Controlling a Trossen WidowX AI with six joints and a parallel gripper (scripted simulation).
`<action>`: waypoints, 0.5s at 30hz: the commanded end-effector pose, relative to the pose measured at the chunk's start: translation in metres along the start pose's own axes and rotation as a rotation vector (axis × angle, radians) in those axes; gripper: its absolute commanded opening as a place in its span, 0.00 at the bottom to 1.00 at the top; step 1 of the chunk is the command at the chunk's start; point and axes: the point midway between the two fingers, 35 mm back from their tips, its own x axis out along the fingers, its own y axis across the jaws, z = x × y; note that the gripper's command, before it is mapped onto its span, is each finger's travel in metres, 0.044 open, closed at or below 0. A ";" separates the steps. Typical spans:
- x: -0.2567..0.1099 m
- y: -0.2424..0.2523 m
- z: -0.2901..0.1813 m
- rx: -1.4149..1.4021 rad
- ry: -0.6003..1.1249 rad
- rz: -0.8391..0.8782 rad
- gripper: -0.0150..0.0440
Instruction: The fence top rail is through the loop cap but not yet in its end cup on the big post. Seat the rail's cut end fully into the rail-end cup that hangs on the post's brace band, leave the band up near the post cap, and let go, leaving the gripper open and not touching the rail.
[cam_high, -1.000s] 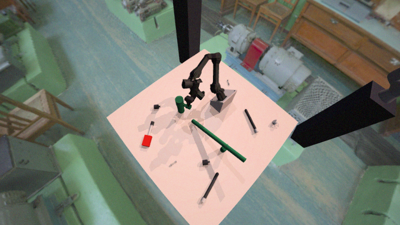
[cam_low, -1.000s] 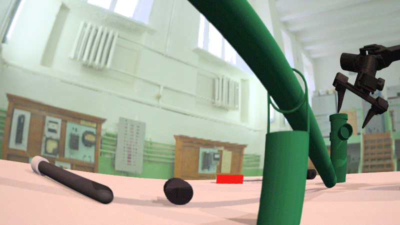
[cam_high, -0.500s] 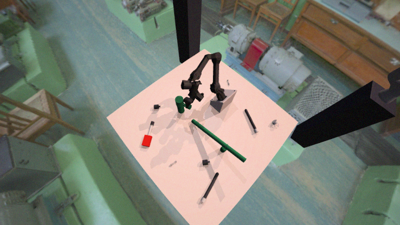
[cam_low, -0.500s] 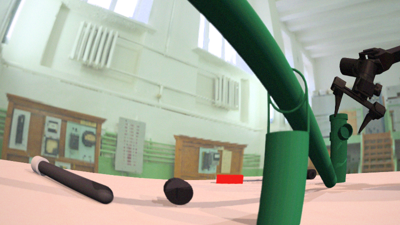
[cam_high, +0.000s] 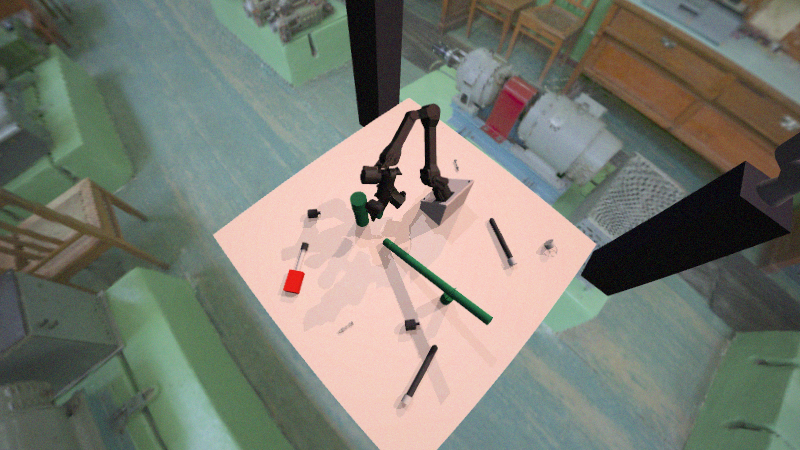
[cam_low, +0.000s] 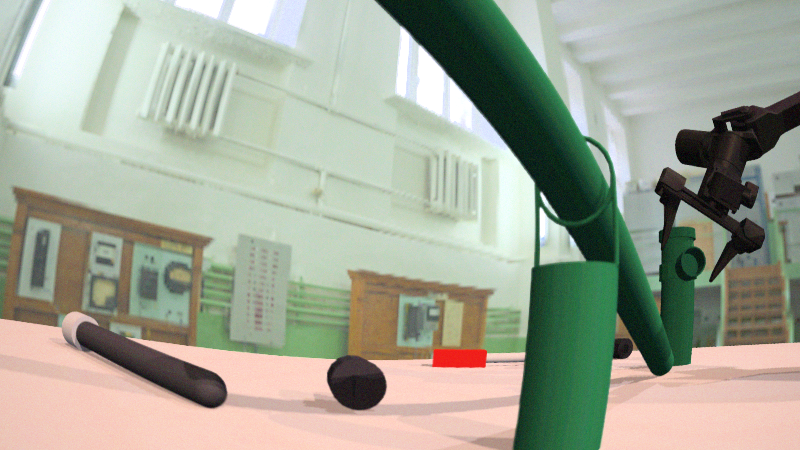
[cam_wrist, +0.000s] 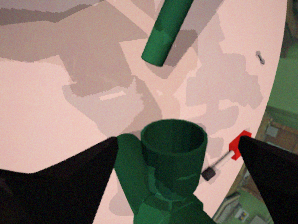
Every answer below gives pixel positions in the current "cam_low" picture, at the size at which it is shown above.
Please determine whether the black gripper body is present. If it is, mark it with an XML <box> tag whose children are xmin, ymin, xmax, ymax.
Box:
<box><xmin>654</xmin><ymin>158</ymin><xmax>765</xmax><ymax>253</ymax></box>

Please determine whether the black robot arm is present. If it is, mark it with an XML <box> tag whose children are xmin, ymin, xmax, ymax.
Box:
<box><xmin>675</xmin><ymin>92</ymin><xmax>800</xmax><ymax>214</ymax></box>

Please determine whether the black short cylinder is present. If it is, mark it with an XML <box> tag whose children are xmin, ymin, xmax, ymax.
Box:
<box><xmin>326</xmin><ymin>355</ymin><xmax>387</xmax><ymax>410</ymax></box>
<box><xmin>613</xmin><ymin>338</ymin><xmax>633</xmax><ymax>359</ymax></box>

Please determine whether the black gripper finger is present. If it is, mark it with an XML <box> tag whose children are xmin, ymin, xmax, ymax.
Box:
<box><xmin>659</xmin><ymin>188</ymin><xmax>682</xmax><ymax>250</ymax></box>
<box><xmin>709</xmin><ymin>235</ymin><xmax>753</xmax><ymax>283</ymax></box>

